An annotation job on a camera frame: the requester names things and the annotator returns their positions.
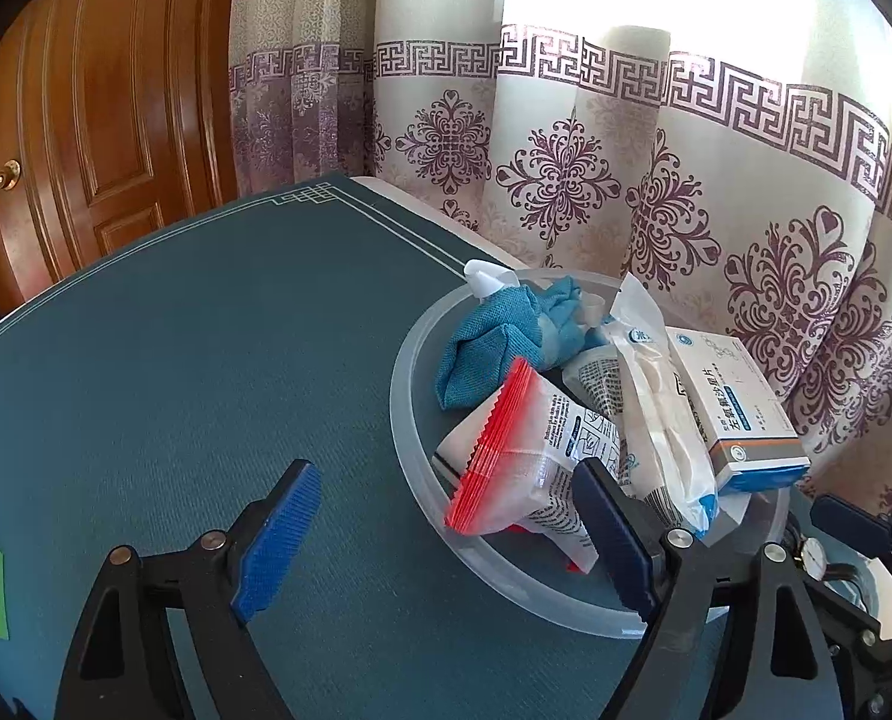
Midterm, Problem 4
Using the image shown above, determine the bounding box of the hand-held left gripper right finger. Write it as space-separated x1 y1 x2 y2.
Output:
572 456 845 720

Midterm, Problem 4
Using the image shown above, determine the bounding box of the wooden door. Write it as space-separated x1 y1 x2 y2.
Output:
0 0 238 323

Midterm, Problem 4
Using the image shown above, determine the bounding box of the clear plastic bowl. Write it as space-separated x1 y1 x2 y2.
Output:
390 268 792 640

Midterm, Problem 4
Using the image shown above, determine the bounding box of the black wristwatch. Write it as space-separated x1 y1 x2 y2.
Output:
780 514 852 586

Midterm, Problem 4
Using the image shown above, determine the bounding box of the white wipes packet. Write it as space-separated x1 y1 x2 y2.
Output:
603 274 721 541

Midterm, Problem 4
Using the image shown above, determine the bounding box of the patterned curtain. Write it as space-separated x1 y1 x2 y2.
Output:
228 0 892 533

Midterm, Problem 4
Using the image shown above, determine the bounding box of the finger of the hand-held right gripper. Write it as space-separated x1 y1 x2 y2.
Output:
810 493 892 560

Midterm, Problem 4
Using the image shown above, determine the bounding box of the blue cloth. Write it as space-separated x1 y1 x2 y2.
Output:
436 259 612 412

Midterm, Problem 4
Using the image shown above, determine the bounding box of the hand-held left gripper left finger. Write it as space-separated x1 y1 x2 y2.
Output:
52 457 324 720

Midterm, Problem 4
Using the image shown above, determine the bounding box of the white packet red edge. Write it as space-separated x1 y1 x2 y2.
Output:
432 356 627 575

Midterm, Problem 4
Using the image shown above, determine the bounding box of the white blue medicine box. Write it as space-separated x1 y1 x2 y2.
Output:
663 326 812 496

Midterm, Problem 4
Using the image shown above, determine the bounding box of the white text-printed packet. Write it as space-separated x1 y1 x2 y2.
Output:
562 349 627 421

